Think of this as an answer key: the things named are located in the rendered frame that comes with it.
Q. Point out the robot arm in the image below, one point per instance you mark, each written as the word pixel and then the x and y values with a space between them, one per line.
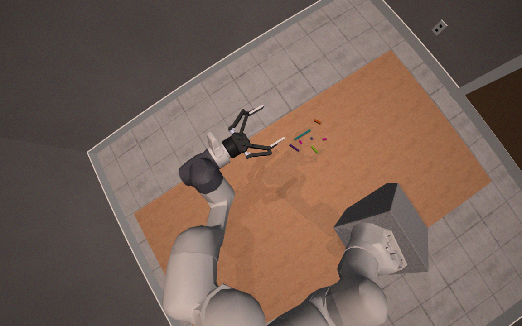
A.
pixel 191 292

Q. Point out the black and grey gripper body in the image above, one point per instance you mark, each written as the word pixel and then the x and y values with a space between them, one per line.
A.
pixel 234 146

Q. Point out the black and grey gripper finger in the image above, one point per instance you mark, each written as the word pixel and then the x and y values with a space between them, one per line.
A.
pixel 255 146
pixel 247 114

